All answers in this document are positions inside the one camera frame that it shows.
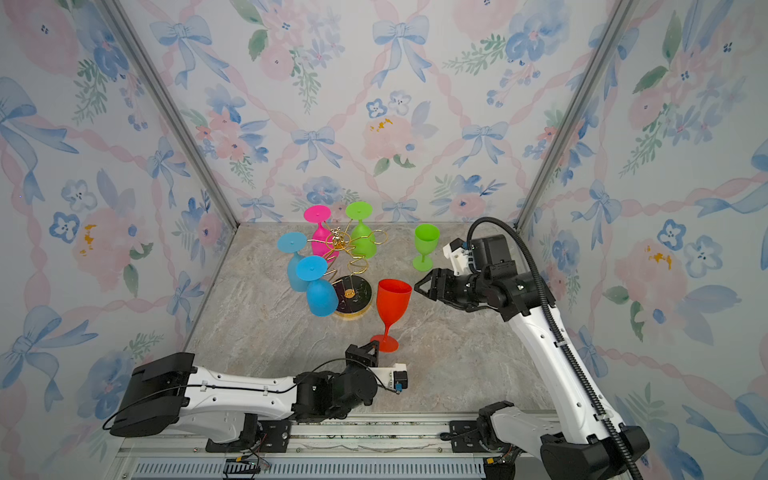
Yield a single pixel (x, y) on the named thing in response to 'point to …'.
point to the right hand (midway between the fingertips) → (424, 288)
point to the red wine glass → (393, 298)
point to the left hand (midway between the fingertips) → (373, 338)
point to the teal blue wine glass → (294, 242)
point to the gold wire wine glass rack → (354, 292)
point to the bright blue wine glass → (321, 298)
